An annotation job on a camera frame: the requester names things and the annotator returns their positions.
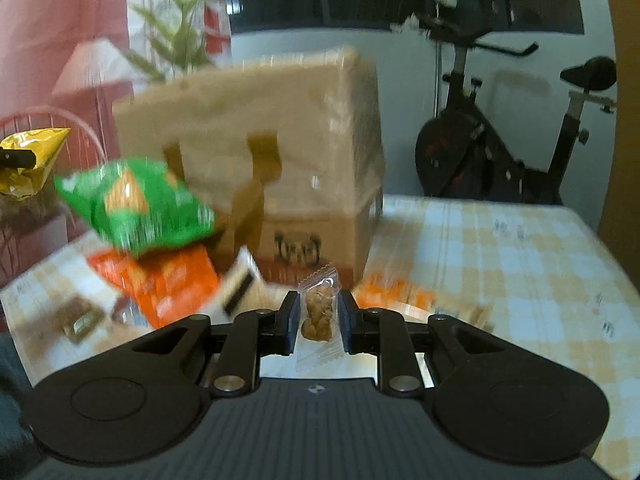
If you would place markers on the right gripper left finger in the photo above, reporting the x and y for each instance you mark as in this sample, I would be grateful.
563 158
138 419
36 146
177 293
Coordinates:
241 345

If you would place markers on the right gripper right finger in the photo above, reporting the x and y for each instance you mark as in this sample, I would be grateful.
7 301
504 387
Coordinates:
394 342

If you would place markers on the clear nut snack packet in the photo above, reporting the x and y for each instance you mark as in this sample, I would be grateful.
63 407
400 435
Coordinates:
319 338

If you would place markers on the green chip bag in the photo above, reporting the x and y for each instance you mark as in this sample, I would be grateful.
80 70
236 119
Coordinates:
137 205

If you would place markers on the gold foil snack bag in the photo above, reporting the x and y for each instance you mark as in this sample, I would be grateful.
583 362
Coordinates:
27 158

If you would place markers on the orange snack packet right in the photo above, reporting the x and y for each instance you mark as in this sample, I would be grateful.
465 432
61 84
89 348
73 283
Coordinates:
378 290

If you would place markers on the orange snack bag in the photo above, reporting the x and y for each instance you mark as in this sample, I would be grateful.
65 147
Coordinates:
166 286

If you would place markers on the small brown snack packet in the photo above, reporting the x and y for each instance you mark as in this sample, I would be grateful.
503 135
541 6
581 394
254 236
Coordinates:
77 318

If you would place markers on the brown cardboard box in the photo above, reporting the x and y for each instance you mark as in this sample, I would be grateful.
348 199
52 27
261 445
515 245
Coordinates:
286 150

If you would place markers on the checkered floral bedsheet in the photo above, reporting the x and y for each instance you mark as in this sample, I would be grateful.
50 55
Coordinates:
551 285

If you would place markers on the black exercise bike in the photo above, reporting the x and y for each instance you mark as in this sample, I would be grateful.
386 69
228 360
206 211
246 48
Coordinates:
525 101

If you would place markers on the pink printed backdrop curtain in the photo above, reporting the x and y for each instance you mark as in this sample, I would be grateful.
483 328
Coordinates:
65 62

